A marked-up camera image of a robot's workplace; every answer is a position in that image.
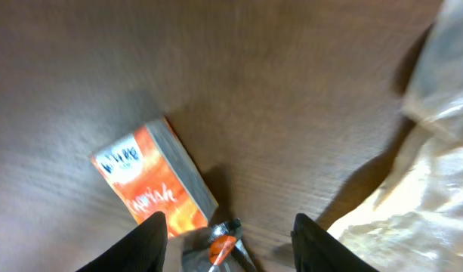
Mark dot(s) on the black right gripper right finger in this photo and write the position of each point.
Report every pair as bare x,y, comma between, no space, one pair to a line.
315,250

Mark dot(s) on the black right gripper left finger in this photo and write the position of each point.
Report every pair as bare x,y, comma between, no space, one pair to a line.
141,250

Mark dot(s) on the black red snack packet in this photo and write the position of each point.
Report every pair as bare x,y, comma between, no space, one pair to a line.
217,248

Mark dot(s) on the orange tissue pack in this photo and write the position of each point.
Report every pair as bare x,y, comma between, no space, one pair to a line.
150,171

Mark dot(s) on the beige grain bag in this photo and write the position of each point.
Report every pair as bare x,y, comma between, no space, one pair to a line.
414,220

